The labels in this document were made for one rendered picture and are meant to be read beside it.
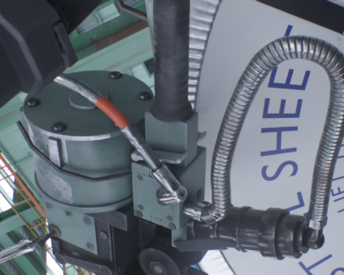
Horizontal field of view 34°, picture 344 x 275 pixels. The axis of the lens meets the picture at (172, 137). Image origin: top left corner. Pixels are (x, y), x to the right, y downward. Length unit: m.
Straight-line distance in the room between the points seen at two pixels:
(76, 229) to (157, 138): 0.18
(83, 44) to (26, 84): 6.18
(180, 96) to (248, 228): 0.20
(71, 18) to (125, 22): 6.06
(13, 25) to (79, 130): 0.33
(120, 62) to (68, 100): 5.07
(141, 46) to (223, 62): 4.92
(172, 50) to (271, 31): 0.23
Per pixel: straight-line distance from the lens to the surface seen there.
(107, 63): 5.72
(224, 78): 0.75
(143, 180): 0.61
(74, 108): 0.63
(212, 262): 0.93
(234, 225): 0.68
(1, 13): 0.27
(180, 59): 0.54
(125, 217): 0.64
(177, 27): 0.53
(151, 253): 0.71
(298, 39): 0.49
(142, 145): 0.56
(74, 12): 0.31
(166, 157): 0.58
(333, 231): 0.94
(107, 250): 0.71
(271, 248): 0.67
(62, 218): 0.72
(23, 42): 0.27
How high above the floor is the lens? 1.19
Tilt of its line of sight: 9 degrees up
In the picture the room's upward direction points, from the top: 115 degrees counter-clockwise
